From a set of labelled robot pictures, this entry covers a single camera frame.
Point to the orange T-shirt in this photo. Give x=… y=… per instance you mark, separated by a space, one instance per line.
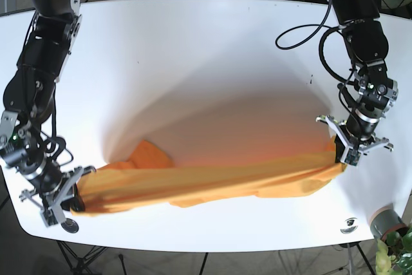
x=149 y=176

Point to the left silver table grommet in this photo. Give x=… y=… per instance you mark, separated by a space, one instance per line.
x=70 y=226

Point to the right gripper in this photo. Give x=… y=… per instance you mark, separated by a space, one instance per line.
x=35 y=159

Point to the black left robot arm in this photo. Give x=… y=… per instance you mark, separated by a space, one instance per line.
x=366 y=45

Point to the grey plant pot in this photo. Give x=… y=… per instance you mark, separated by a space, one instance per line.
x=385 y=220

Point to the green potted plant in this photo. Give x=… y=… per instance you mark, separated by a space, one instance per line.
x=393 y=255

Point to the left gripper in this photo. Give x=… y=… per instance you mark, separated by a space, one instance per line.
x=365 y=113

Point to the silver table grommet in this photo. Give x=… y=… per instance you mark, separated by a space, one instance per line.
x=350 y=225
x=70 y=226

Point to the right silver table grommet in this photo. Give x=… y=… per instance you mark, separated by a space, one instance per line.
x=350 y=225

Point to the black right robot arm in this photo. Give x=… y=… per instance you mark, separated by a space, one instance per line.
x=29 y=101

